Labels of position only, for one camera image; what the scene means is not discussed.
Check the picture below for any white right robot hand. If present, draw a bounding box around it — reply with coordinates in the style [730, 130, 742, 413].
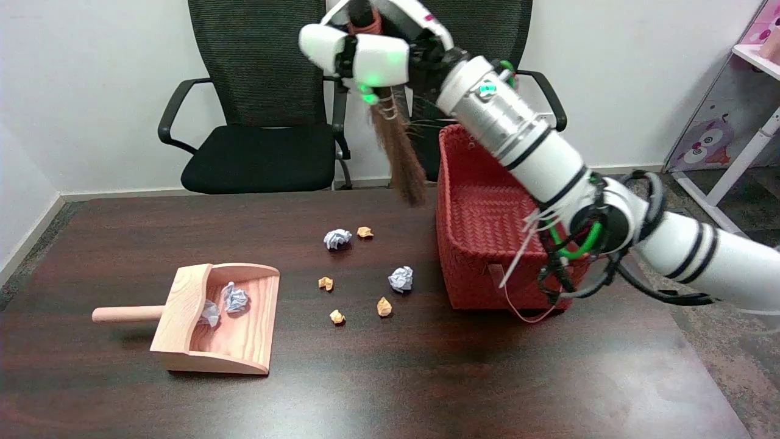
[299, 0, 470, 105]

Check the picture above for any brown straw hand broom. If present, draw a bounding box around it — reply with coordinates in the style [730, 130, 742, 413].
[347, 0, 428, 208]

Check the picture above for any wooden dustpan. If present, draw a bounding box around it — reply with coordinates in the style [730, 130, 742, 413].
[91, 263, 281, 375]

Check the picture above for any black mesh office chair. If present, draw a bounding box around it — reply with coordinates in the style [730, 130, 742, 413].
[399, 0, 567, 182]
[157, 0, 353, 195]

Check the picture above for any red woven basket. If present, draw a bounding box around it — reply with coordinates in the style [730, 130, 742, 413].
[436, 124, 592, 324]

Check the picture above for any owl print side panel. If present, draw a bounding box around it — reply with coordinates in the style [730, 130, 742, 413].
[663, 54, 780, 173]

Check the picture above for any pink printed back panel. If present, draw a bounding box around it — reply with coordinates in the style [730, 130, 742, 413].
[739, 0, 780, 46]

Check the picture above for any green cable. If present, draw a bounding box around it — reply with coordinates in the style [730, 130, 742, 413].
[497, 59, 605, 261]

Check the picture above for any black cable bundle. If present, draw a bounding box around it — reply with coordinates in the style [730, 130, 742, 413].
[536, 171, 717, 305]

